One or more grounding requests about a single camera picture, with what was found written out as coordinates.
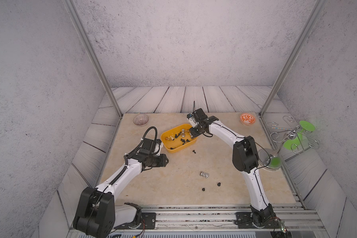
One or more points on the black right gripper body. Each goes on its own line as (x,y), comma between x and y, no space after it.
(196,130)

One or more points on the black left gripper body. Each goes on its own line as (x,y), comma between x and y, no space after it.
(157,160)

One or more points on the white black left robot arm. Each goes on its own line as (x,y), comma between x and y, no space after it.
(97,213)

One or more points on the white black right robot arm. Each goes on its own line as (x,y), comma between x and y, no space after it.
(245,159)

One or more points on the yellow plastic storage box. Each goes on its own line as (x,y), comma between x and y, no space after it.
(177,143)

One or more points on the purple patterned glass bowl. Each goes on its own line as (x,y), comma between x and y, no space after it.
(141,120)

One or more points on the orange patterned ceramic bowl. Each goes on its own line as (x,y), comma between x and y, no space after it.
(247,119)

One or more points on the green disc metal stand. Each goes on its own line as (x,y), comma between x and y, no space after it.
(273,159)

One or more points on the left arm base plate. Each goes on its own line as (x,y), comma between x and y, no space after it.
(142,220)

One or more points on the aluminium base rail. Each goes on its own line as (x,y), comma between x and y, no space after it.
(290,218)

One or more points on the metal wire rack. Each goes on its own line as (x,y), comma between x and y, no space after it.
(296,139)

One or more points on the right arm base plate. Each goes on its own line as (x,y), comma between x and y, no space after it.
(257,220)

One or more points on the right aluminium frame post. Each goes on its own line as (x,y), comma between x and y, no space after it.
(304,34)

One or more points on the aluminium frame post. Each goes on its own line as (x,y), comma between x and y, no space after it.
(74,16)
(304,34)

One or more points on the left aluminium frame post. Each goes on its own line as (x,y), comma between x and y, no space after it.
(74,16)

